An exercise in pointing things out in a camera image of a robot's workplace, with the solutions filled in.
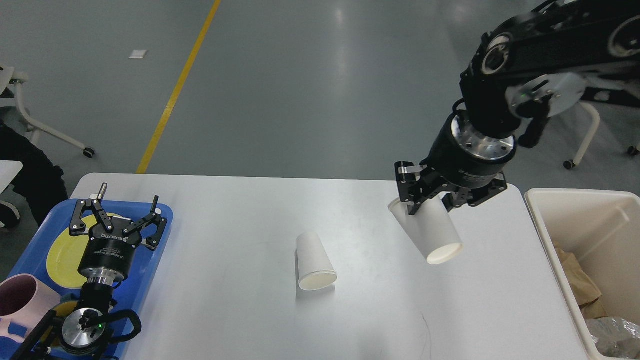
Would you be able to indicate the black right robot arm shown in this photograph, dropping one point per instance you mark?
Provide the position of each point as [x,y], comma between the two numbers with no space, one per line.
[529,69]

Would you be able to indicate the pink mug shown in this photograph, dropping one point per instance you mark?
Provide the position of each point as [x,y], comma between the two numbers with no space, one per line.
[24,301]

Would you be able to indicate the yellow plastic plate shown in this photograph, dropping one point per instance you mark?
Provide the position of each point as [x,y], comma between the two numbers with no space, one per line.
[63,260]

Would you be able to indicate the white side table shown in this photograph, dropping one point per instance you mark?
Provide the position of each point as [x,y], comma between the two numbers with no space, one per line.
[8,171]

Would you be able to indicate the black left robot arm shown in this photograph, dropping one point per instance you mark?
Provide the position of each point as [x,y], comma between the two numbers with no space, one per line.
[88,331]

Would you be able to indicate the silver foil bag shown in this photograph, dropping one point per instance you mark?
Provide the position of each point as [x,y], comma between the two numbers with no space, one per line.
[615,337]

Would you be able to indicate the white office chair right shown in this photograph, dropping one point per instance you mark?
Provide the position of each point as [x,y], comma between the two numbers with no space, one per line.
[587,118]

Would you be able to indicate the white chair left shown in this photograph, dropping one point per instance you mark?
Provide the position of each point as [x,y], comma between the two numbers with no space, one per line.
[12,89]

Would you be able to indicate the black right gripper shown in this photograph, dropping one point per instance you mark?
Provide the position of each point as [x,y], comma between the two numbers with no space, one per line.
[465,164]

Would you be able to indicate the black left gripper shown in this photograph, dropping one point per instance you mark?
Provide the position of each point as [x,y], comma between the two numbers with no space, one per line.
[110,253]

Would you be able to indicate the beige plastic bin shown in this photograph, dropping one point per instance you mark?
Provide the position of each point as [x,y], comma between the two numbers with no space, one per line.
[601,228]

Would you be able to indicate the standing person in black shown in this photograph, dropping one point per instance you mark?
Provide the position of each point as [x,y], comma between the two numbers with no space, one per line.
[39,181]

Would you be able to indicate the white paper cup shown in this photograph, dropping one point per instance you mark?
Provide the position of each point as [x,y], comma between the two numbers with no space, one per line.
[431,230]
[315,269]

